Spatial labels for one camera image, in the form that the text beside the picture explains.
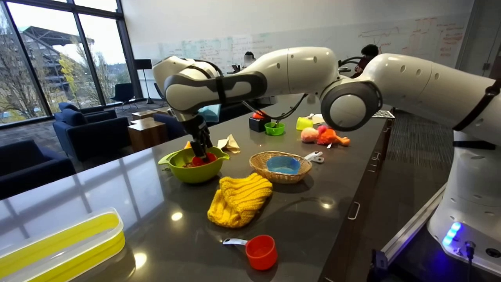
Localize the brown wooden counter cabinet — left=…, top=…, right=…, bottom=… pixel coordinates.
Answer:
left=318, top=111, right=398, bottom=282

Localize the clear container yellow lid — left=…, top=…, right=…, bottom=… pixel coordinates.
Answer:
left=0, top=208, right=127, bottom=282

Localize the aluminium frame rail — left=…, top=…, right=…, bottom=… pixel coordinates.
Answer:
left=373, top=185, right=448, bottom=272

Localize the orange plush toy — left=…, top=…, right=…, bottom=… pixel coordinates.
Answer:
left=315, top=125, right=353, bottom=147

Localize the small green bowl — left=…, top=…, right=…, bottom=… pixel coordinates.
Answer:
left=264, top=120, right=289, bottom=138

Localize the blue bowl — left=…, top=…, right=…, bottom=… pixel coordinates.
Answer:
left=265, top=155, right=303, bottom=177

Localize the wicker basket bowl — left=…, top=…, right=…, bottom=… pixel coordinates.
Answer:
left=248, top=149, right=315, bottom=186

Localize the silver drawer handle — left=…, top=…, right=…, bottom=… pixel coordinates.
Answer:
left=368, top=150, right=381, bottom=175
left=347, top=200, right=362, bottom=224

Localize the seated person red shirt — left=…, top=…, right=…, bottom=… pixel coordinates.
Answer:
left=359, top=42, right=383, bottom=59

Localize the yellow knitted cloth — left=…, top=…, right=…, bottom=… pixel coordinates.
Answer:
left=206, top=171, right=274, bottom=230

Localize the dark sofa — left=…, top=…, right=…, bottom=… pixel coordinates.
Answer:
left=0, top=139, right=77, bottom=202

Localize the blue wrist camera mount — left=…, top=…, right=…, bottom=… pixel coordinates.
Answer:
left=198, top=102, right=224, bottom=125

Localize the wooden coffee table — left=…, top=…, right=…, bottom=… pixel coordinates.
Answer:
left=127, top=117, right=170, bottom=153

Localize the large lime green bowl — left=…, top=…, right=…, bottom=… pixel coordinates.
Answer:
left=157, top=145, right=232, bottom=185

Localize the lime yellow plastic cup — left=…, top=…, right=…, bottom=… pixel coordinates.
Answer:
left=295, top=116, right=315, bottom=131

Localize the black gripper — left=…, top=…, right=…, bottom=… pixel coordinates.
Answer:
left=181, top=111, right=213, bottom=160

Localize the wall whiteboard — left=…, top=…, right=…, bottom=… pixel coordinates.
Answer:
left=132, top=17, right=472, bottom=80

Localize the red measuring cup silver handle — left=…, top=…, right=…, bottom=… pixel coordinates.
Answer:
left=220, top=233, right=279, bottom=272

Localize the dark swivel chair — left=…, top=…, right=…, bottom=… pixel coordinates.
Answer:
left=112, top=83, right=137, bottom=105

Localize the navy armchair blue cushion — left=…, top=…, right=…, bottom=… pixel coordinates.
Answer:
left=52, top=102, right=132, bottom=163

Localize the orange measuring cup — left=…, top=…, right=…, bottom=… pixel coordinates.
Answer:
left=188, top=150, right=220, bottom=167

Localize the dark window frame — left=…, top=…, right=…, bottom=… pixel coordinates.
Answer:
left=0, top=0, right=145, bottom=130

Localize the small white clip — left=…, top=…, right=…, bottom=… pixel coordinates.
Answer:
left=303, top=150, right=326, bottom=166

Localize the beige paper bag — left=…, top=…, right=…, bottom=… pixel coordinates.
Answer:
left=217, top=133, right=243, bottom=155

